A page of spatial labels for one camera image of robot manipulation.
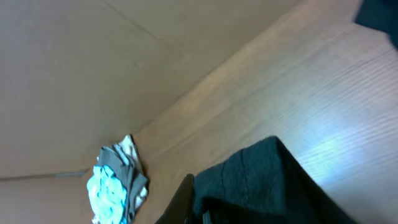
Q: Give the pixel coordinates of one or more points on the grey folded garment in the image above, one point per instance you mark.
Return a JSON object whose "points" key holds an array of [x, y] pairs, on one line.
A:
{"points": [[108, 156]]}

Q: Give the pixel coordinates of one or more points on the black shirt with white logo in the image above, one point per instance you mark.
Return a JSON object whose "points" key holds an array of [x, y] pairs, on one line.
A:
{"points": [[379, 15]]}

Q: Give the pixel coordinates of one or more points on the light blue folded shirt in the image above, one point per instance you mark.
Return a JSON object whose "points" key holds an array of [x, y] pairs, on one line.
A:
{"points": [[107, 196]]}

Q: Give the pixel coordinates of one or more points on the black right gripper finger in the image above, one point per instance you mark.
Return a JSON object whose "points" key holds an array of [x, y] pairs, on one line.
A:
{"points": [[179, 210]]}

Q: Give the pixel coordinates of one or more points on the black t-shirt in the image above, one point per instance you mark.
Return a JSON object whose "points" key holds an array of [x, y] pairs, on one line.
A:
{"points": [[262, 183]]}

